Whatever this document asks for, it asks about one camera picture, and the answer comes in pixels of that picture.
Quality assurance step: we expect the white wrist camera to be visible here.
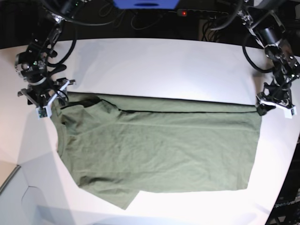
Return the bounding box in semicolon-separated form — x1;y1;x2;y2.
284;106;297;119
36;105;52;119

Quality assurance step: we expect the blue box at top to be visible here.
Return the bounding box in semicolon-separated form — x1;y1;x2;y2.
113;0;179;9

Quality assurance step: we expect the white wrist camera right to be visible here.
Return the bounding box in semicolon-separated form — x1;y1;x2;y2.
36;105;52;119

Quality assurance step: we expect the black power strip red light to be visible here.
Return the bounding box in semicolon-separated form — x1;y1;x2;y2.
176;9;228;19

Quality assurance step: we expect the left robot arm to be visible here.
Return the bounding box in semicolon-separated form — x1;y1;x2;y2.
213;0;300;119

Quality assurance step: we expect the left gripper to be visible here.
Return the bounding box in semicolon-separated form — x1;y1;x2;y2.
255;92;296;116

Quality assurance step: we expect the white side panel board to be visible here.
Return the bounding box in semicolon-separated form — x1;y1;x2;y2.
0;165;45;225

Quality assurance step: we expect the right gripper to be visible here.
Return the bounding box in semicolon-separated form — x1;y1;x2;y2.
17;78;76;118

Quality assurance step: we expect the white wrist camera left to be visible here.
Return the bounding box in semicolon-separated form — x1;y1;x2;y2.
284;106;297;119

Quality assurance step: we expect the green t-shirt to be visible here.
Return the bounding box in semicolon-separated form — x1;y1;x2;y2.
51;93;262;209

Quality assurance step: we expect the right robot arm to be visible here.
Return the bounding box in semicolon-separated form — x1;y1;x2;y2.
15;0;92;118

